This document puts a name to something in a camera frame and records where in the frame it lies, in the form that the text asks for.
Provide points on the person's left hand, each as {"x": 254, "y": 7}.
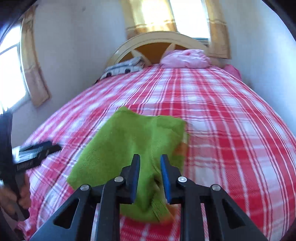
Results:
{"x": 8, "y": 197}

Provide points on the window behind headboard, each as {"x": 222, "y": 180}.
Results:
{"x": 191, "y": 18}

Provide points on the beige side window curtain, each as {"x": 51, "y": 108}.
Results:
{"x": 36, "y": 84}

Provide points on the yellow wooden headboard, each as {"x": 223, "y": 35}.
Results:
{"x": 152, "y": 46}

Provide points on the red white plaid bedspread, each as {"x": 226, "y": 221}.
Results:
{"x": 236, "y": 140}

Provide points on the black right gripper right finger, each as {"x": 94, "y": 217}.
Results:
{"x": 207, "y": 213}

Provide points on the golden left headboard curtain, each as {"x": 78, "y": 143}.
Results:
{"x": 144, "y": 16}

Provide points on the pink pillow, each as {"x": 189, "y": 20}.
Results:
{"x": 189, "y": 58}

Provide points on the side window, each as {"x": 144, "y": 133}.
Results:
{"x": 14, "y": 91}

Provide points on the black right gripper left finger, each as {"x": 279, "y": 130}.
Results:
{"x": 74, "y": 219}

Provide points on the golden headboard curtain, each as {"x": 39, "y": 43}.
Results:
{"x": 219, "y": 44}
{"x": 144, "y": 16}

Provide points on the green orange knit sweater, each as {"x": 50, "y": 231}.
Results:
{"x": 112, "y": 148}

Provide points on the golden right headboard curtain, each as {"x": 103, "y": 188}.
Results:
{"x": 219, "y": 44}

